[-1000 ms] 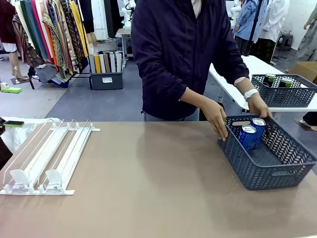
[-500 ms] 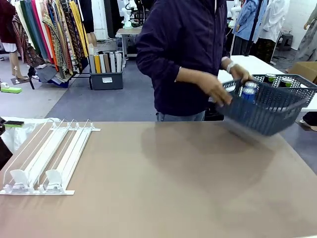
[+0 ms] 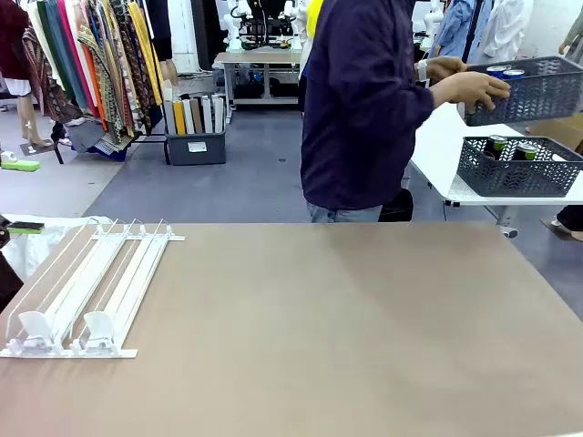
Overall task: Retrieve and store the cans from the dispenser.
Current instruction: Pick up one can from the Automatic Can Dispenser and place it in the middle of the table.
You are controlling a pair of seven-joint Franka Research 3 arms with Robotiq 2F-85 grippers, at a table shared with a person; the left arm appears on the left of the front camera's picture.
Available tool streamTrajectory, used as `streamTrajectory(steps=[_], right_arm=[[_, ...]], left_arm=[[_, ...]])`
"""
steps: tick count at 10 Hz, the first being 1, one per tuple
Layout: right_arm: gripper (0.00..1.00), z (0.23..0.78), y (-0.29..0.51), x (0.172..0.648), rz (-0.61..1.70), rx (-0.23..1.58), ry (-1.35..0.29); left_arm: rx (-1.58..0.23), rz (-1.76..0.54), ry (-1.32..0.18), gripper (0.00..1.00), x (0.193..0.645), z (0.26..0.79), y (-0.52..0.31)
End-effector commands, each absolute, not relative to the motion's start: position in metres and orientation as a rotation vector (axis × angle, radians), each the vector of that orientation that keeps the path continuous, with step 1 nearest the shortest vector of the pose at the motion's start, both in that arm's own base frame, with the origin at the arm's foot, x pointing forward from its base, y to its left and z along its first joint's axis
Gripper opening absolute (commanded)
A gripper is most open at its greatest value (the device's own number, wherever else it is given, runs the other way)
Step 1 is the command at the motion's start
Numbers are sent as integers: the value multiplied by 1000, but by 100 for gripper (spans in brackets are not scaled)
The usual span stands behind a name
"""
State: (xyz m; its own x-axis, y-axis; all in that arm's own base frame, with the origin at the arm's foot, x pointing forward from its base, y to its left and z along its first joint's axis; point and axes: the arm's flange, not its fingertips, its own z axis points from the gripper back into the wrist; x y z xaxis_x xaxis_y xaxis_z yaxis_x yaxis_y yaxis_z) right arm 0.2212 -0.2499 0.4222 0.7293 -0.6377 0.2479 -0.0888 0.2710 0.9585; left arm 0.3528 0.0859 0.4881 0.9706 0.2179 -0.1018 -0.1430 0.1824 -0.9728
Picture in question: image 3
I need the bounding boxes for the gray cloth pile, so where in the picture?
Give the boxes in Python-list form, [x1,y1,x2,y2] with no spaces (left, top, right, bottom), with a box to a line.
[52,117,133,163]

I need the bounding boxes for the pink garment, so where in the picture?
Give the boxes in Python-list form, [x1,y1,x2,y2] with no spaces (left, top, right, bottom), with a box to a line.
[56,0,99,116]

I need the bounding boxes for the tall white board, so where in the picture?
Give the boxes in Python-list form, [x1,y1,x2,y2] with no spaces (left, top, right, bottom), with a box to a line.
[161,79,176,136]

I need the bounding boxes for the gray storage bin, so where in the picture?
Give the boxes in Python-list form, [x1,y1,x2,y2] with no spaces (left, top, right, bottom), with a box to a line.
[163,130,228,167]

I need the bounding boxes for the white dispenser pusher paddle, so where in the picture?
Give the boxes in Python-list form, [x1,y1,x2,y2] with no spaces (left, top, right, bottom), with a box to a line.
[82,310,116,352]
[16,310,56,352]

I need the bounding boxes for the maroon garment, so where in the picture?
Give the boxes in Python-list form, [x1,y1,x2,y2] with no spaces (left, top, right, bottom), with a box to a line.
[0,0,31,81]

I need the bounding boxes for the person in navy jacket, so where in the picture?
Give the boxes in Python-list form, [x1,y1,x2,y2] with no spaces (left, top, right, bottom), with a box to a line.
[299,0,436,212]

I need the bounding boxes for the dark trouser leg with shoe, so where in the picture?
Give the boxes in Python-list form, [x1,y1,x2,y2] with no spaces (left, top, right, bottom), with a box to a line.
[540,204,583,243]

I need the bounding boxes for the white shirt on mannequin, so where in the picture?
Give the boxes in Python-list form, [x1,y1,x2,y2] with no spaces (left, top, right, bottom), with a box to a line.
[473,0,534,65]

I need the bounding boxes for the white can dispenser rack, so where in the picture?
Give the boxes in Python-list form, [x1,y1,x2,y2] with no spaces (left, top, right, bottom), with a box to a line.
[0,217,187,360]

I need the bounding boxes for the black green soda can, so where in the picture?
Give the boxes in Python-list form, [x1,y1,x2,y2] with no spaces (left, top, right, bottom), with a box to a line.
[511,141,540,162]
[482,134,509,161]

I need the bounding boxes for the white side table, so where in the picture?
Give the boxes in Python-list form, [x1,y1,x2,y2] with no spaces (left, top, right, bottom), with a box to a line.
[408,103,583,240]

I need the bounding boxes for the blue shirt on mannequin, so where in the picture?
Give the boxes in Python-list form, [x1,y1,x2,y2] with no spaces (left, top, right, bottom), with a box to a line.
[431,0,482,65]

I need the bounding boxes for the yellow vest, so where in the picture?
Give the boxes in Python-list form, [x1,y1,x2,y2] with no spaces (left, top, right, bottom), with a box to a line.
[305,0,326,41]

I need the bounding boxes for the background robot work table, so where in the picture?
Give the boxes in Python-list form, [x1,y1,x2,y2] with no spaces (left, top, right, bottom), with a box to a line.
[212,49,305,111]

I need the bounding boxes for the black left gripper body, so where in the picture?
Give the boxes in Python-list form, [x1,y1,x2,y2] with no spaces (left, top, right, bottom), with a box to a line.
[0,252,25,312]

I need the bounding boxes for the yellow hanging garment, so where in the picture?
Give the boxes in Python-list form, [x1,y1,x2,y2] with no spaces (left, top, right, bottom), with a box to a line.
[127,0,164,107]

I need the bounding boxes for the blue jeans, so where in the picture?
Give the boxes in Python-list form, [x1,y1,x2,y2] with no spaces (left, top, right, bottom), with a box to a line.
[306,201,384,224]

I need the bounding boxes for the person's left hand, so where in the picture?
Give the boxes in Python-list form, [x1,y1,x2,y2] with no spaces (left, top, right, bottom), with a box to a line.
[429,55,471,86]

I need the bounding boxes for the mannequin in gray dress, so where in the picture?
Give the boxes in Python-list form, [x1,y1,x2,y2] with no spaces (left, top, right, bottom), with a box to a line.
[558,12,583,58]

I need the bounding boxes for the gray plastic woven basket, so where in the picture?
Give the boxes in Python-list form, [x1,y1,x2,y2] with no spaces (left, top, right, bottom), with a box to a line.
[463,55,583,128]
[455,136,583,198]

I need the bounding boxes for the green white floor mop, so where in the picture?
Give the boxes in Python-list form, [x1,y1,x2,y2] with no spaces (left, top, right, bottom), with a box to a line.
[0,150,42,174]

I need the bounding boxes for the multicolour patterned garment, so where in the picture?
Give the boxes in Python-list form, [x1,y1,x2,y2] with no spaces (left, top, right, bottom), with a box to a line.
[75,0,136,138]

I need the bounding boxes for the black bag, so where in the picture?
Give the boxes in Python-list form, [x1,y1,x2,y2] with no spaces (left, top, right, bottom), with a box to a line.
[379,188,415,223]

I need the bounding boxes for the brown patterned shawl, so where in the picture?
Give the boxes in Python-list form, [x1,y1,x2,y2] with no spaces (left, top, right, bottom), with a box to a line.
[21,25,84,125]

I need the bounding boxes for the brown board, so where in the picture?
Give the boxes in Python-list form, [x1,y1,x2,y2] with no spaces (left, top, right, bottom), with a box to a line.
[189,97,204,135]

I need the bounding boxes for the person's right forearm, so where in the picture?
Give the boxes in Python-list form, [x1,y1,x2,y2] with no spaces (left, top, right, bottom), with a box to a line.
[390,74,456,129]

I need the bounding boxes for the white plastic bag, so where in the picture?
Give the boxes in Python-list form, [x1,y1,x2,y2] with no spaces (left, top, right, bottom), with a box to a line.
[0,213,114,284]

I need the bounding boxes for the mannequin legs with base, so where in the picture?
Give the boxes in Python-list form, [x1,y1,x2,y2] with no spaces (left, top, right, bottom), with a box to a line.
[16,93,56,157]

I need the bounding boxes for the light gray board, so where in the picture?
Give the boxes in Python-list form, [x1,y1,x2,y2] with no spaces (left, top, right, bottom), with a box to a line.
[200,96,214,135]

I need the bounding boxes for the orange garment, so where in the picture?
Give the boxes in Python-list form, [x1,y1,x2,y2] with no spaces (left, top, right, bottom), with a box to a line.
[81,44,108,131]

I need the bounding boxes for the person's right hand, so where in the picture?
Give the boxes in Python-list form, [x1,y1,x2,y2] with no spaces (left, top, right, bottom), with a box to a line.
[448,70,513,113]

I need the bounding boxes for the teal garment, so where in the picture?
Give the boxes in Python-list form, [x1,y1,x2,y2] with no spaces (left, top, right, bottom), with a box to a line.
[45,0,90,111]

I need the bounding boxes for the cardboard box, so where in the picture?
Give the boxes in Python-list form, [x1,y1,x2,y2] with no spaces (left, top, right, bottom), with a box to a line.
[527,115,583,155]

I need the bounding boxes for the yellow board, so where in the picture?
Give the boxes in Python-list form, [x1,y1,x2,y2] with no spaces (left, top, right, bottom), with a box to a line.
[172,99,187,136]

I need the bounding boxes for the dark floral garment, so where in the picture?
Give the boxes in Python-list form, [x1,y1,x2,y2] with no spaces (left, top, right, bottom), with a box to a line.
[107,0,154,134]

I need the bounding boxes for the green garment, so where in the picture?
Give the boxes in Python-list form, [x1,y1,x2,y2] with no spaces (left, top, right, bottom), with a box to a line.
[35,0,77,102]

